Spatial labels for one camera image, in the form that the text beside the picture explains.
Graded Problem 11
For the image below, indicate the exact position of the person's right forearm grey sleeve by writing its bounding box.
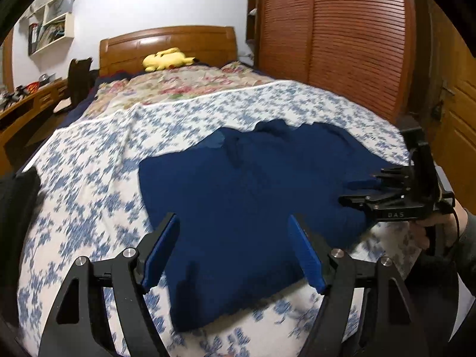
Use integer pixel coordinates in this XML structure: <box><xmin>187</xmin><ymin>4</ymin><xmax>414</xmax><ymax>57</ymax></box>
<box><xmin>405</xmin><ymin>212</ymin><xmax>476</xmax><ymax>343</ymax></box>

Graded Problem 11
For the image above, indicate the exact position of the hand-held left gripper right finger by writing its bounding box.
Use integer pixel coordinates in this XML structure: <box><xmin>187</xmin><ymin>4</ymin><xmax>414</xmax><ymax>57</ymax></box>
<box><xmin>288</xmin><ymin>214</ymin><xmax>428</xmax><ymax>357</ymax></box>

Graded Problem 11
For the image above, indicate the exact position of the wooden door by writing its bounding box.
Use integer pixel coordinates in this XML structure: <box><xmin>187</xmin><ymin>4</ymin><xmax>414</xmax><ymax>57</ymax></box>
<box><xmin>411</xmin><ymin>0</ymin><xmax>476</xmax><ymax>212</ymax></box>

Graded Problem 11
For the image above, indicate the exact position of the wooden desk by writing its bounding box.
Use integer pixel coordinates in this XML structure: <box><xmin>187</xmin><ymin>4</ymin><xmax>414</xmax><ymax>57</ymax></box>
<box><xmin>0</xmin><ymin>78</ymin><xmax>69</xmax><ymax>175</ymax></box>

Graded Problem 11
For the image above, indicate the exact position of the black cloth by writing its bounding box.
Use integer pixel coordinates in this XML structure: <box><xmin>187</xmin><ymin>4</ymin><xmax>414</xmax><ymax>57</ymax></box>
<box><xmin>0</xmin><ymin>167</ymin><xmax>41</xmax><ymax>306</ymax></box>

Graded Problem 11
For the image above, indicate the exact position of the metal door handle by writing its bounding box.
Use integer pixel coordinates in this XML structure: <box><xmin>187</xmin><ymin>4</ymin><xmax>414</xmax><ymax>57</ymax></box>
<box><xmin>431</xmin><ymin>85</ymin><xmax>456</xmax><ymax>120</ymax></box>

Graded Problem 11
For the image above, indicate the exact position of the yellow plush toy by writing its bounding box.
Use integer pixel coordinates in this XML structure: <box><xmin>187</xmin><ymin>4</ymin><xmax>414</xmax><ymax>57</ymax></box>
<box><xmin>143</xmin><ymin>47</ymin><xmax>196</xmax><ymax>72</ymax></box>

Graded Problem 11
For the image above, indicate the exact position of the wooden bed with floral bedding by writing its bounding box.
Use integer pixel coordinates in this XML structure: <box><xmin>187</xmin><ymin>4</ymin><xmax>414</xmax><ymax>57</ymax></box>
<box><xmin>17</xmin><ymin>80</ymin><xmax>428</xmax><ymax>357</ymax></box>

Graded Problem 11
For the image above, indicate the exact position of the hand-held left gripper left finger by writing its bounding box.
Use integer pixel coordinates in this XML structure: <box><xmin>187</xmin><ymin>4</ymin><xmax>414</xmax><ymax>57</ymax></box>
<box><xmin>37</xmin><ymin>212</ymin><xmax>181</xmax><ymax>357</ymax></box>

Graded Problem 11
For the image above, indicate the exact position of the navy bed sheet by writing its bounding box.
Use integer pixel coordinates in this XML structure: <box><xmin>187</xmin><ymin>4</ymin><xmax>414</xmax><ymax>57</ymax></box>
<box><xmin>22</xmin><ymin>69</ymin><xmax>131</xmax><ymax>172</ymax></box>

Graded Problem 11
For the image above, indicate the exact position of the navy blue suit jacket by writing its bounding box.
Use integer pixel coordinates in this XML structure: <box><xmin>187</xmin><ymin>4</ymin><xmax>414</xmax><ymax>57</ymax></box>
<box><xmin>138</xmin><ymin>119</ymin><xmax>406</xmax><ymax>331</ymax></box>

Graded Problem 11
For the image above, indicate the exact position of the black gadget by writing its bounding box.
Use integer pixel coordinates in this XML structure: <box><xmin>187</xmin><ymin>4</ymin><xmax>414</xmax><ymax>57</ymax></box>
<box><xmin>2</xmin><ymin>85</ymin><xmax>30</xmax><ymax>104</ymax></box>

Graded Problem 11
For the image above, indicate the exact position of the window with wooden frame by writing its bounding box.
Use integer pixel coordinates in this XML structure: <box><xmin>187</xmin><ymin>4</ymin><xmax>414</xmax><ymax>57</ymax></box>
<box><xmin>0</xmin><ymin>30</ymin><xmax>16</xmax><ymax>93</ymax></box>

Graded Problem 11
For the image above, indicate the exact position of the white wall shelf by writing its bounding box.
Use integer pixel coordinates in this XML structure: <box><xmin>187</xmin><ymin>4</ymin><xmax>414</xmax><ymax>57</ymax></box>
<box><xmin>28</xmin><ymin>0</ymin><xmax>80</xmax><ymax>56</ymax></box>

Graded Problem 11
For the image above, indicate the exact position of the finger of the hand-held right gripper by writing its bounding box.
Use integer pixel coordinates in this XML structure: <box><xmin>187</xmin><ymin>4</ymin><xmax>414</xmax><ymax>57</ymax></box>
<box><xmin>372</xmin><ymin>167</ymin><xmax>411</xmax><ymax>191</ymax></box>
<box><xmin>339</xmin><ymin>192</ymin><xmax>389</xmax><ymax>209</ymax></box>

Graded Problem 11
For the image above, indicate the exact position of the pink floral quilt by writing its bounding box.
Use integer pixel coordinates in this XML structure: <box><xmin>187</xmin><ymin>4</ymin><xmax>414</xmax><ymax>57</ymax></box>
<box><xmin>84</xmin><ymin>61</ymin><xmax>279</xmax><ymax>120</ymax></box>

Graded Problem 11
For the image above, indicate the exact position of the dark wooden chair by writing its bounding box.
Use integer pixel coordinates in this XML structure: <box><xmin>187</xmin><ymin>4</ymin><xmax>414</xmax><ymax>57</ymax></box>
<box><xmin>54</xmin><ymin>57</ymin><xmax>93</xmax><ymax>114</ymax></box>

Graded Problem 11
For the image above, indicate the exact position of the person's right hand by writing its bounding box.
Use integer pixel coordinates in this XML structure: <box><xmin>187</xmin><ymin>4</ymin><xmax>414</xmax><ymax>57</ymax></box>
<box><xmin>409</xmin><ymin>208</ymin><xmax>470</xmax><ymax>255</ymax></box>

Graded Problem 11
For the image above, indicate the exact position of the wooden bed headboard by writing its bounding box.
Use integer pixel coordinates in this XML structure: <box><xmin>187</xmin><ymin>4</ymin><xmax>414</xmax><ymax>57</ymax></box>
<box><xmin>98</xmin><ymin>26</ymin><xmax>239</xmax><ymax>79</ymax></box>

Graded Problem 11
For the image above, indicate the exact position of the wooden louvered wardrobe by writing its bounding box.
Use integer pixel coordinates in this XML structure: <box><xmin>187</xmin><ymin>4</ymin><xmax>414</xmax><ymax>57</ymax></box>
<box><xmin>246</xmin><ymin>0</ymin><xmax>417</xmax><ymax>125</ymax></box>

